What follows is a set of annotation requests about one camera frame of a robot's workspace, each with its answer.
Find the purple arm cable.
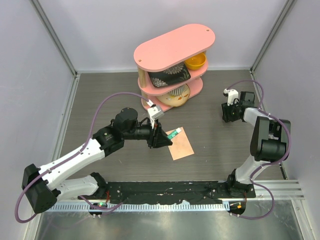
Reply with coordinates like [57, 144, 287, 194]
[14, 92, 153, 223]
[228, 79, 292, 220]

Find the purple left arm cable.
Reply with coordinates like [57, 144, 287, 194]
[14, 92, 153, 223]

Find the aluminium frame rail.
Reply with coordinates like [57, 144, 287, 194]
[250, 0, 297, 75]
[29, 0, 78, 78]

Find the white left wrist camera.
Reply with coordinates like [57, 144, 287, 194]
[146, 99, 164, 129]

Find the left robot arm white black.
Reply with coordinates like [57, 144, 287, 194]
[22, 105, 173, 214]

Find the pink three-tier shelf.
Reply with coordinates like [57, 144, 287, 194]
[133, 23, 216, 111]

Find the black floral plate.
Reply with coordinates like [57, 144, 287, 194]
[148, 62, 191, 88]

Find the aluminium frame rail left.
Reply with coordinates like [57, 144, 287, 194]
[29, 0, 78, 78]

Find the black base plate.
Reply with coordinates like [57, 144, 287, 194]
[82, 181, 256, 205]

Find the white slotted cable duct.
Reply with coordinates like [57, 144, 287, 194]
[47, 201, 230, 214]

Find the yellow bowl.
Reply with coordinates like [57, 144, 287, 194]
[184, 52, 207, 70]

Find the aluminium frame rail right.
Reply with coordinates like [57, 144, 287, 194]
[250, 0, 297, 75]

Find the pink envelope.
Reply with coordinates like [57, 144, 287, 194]
[168, 126, 195, 161]

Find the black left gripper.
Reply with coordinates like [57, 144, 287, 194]
[123, 116, 173, 149]

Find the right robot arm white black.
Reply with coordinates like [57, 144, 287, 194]
[221, 89, 291, 198]

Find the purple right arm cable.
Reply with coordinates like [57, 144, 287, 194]
[228, 79, 292, 220]

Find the striped small bowl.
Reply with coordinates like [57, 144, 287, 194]
[168, 85, 186, 97]

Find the beige patterned plate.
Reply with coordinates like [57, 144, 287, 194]
[156, 84, 191, 107]

